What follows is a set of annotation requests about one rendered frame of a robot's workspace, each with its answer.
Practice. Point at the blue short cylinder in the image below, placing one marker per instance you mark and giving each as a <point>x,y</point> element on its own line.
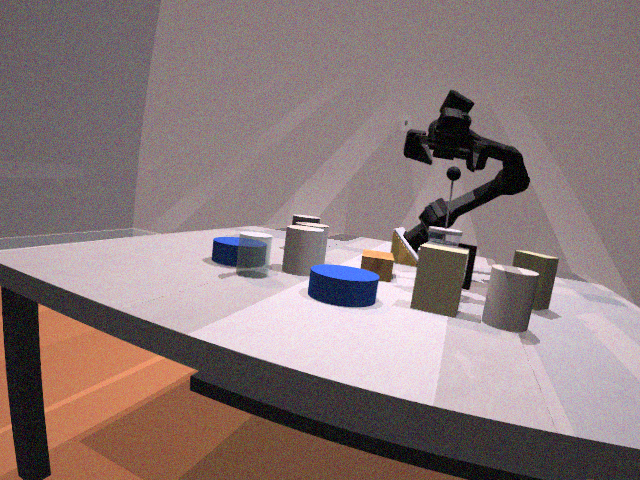
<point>225,251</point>
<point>342,285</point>

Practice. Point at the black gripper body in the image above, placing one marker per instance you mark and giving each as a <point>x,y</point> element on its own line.
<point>445,146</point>

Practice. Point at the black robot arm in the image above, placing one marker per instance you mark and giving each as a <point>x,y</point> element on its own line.
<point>512,179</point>

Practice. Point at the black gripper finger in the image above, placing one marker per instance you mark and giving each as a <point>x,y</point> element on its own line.
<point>420,150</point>
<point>476,157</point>

